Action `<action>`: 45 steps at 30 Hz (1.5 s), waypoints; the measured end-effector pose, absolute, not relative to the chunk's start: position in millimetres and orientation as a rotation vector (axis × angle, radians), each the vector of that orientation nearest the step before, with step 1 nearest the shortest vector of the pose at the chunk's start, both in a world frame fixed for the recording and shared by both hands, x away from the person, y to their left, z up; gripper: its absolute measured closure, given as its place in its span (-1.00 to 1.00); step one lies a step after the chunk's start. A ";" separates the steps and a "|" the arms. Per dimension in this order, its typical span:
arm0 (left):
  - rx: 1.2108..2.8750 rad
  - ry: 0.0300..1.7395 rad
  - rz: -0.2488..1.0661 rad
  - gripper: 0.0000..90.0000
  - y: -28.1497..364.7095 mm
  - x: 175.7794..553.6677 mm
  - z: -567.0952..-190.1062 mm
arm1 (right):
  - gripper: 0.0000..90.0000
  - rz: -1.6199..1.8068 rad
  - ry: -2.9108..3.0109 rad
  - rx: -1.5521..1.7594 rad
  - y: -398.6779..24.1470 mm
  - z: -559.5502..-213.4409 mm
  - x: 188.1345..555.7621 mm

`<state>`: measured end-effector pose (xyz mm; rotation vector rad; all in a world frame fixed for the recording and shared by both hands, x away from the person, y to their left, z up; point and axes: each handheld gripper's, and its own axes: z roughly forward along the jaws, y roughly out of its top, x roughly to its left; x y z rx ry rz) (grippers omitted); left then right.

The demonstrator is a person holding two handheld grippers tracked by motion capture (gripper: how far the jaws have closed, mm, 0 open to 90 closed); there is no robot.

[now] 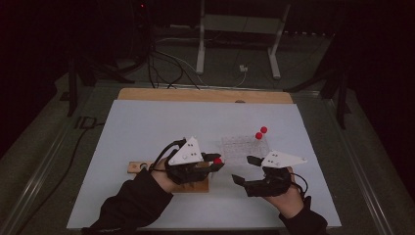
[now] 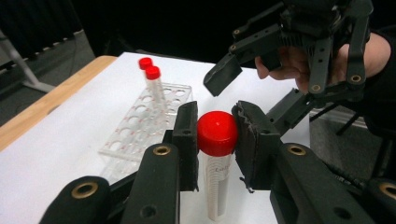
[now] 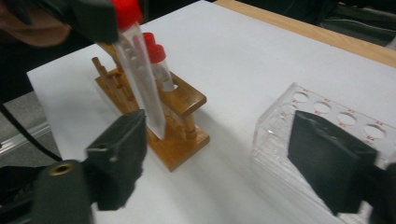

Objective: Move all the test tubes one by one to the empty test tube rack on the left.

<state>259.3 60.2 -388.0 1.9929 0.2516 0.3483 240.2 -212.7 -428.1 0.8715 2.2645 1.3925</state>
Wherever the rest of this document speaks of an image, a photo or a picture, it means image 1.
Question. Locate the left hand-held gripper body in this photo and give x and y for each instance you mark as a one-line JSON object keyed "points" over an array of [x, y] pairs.
{"points": [[187, 153]]}

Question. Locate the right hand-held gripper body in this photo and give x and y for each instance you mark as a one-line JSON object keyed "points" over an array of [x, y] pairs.
{"points": [[274, 182]]}

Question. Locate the clear plastic test tube rack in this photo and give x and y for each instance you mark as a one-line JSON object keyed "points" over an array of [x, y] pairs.
{"points": [[238, 148]]}

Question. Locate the wooden test tube rack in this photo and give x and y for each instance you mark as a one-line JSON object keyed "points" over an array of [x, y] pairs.
{"points": [[135, 167]]}

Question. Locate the person's right hand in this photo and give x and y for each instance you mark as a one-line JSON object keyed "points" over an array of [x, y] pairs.
{"points": [[288, 202]]}

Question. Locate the person's left hand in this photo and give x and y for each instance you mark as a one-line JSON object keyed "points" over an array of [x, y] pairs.
{"points": [[164, 178]]}

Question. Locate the white table mat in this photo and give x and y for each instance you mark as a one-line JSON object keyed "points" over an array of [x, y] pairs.
{"points": [[137, 130]]}

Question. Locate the white plug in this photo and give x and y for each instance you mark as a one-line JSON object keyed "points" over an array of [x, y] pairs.
{"points": [[243, 68]]}

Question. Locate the black metal stand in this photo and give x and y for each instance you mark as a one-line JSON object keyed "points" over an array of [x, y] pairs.
{"points": [[72, 94], [341, 104]]}

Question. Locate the white metal stand frame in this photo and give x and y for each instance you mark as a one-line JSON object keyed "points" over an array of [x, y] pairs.
{"points": [[201, 49]]}

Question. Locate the black floor bracket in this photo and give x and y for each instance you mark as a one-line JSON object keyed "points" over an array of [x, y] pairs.
{"points": [[85, 122]]}

